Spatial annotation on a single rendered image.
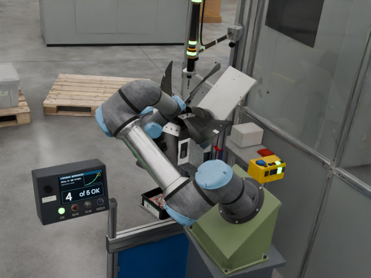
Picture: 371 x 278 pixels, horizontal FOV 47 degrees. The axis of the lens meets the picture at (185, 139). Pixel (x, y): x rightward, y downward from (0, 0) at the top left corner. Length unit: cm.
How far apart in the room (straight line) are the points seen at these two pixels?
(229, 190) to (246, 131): 127
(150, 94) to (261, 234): 64
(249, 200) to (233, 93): 103
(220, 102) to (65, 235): 155
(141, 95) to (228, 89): 106
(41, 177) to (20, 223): 186
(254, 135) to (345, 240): 82
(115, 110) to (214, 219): 55
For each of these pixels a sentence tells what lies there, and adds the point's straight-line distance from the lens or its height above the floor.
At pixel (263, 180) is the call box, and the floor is 101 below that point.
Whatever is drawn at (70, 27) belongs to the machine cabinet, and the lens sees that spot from 762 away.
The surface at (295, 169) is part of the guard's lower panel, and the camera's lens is 268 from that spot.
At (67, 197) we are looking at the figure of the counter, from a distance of 167.
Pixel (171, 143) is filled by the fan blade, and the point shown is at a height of 107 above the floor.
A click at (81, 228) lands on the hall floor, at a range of 335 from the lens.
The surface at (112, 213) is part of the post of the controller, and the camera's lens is 184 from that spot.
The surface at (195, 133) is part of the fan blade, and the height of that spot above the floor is 120.
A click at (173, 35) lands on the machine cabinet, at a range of 806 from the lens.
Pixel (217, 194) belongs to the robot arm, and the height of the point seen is 131.
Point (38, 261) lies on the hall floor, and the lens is 313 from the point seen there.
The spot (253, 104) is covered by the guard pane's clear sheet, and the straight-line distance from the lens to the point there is 292.
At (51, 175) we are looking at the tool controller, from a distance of 163.
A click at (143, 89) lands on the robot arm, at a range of 152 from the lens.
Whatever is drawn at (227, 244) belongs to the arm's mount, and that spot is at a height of 111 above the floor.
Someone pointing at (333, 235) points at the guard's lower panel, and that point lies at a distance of 259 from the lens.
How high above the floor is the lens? 212
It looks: 27 degrees down
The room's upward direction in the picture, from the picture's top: 6 degrees clockwise
